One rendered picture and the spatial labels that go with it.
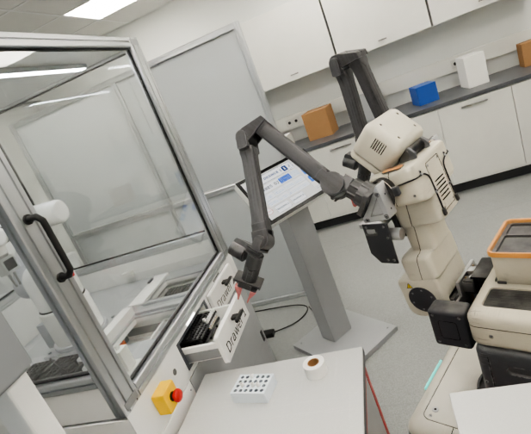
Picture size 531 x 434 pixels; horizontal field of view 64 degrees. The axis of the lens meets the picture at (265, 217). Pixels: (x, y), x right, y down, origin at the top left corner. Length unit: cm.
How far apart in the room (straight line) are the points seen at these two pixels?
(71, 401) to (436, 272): 121
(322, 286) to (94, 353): 163
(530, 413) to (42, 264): 118
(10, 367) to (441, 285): 130
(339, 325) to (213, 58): 194
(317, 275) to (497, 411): 155
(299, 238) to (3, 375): 191
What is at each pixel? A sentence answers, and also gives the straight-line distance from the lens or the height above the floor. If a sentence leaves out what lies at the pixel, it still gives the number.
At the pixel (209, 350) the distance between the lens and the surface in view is 153.
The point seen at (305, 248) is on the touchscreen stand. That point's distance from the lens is 247.
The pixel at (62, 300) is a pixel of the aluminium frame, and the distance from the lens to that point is 118.
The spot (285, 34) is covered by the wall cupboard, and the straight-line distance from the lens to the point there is 458.
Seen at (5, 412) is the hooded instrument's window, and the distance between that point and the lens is 76.
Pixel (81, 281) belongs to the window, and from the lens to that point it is 126.
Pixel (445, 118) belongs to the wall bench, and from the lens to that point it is 429.
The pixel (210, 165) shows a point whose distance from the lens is 318.
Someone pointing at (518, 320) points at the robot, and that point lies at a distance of 137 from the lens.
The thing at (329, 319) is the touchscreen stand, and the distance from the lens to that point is 268.
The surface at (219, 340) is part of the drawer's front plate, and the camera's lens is 147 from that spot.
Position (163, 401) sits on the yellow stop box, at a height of 89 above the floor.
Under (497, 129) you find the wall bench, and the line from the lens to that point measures 442.
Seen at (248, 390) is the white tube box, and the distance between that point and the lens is 140.
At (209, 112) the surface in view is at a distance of 310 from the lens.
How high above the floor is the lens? 162
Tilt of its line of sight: 16 degrees down
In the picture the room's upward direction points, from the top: 22 degrees counter-clockwise
